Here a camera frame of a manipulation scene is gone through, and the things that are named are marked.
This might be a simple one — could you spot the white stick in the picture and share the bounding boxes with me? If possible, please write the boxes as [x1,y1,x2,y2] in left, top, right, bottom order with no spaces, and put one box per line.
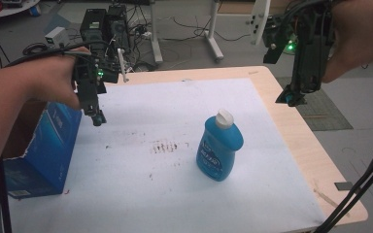
[116,48,130,83]

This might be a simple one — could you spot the small white device box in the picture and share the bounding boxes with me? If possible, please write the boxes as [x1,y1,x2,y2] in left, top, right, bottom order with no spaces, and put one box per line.
[44,26,70,48]

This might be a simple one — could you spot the white desk leg frame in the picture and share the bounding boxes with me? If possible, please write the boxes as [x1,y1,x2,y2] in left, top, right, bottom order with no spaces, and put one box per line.
[147,0,164,64]
[204,0,225,62]

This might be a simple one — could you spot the white table mat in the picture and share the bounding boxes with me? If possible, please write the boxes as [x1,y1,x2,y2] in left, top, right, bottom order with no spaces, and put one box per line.
[0,77,328,233]

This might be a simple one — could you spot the black computer tower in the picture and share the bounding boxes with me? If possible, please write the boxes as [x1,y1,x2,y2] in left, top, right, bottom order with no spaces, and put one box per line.
[79,4,132,61]

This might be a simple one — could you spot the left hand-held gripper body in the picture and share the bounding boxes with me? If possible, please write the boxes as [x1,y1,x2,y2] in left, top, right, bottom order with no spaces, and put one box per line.
[72,48,120,117]

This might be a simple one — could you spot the black strap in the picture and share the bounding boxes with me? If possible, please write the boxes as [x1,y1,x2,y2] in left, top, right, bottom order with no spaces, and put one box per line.
[0,156,14,233]

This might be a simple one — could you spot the person's right hand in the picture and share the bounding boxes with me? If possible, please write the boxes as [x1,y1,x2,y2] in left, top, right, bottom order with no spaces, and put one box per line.
[321,0,373,84]

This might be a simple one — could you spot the black floor cable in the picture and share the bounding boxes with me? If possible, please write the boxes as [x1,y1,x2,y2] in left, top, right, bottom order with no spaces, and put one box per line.
[171,16,252,43]

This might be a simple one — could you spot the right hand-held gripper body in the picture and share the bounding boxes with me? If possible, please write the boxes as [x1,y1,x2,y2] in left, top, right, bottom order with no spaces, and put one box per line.
[261,0,335,95]

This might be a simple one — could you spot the white perforated post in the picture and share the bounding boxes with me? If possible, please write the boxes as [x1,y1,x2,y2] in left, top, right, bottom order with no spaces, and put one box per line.
[250,0,272,47]

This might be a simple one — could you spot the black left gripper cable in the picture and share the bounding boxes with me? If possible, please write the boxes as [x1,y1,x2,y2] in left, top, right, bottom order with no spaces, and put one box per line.
[3,40,111,69]

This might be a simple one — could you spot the grey floor mat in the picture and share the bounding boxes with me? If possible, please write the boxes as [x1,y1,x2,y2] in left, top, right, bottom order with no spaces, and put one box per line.
[275,76,354,132]

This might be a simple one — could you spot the blue cardboard box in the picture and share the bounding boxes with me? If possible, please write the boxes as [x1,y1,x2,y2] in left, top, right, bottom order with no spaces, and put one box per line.
[0,100,84,200]

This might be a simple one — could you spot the person's left hand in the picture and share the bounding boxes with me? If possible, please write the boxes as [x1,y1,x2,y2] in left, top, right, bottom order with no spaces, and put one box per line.
[21,46,92,111]

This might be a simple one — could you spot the black tape patch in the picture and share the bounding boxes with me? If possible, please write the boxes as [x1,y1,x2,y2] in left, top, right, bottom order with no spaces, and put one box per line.
[333,182,355,192]

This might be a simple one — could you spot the white round table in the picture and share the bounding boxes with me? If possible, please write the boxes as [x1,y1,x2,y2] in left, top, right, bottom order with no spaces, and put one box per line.
[0,0,42,20]

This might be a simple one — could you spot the blue detergent bottle white cap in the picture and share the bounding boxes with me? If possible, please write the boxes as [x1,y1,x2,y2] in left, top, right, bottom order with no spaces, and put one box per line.
[195,108,245,183]

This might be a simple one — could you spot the black tripod legs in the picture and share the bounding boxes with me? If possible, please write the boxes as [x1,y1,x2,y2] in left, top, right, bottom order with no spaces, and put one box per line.
[314,129,373,233]

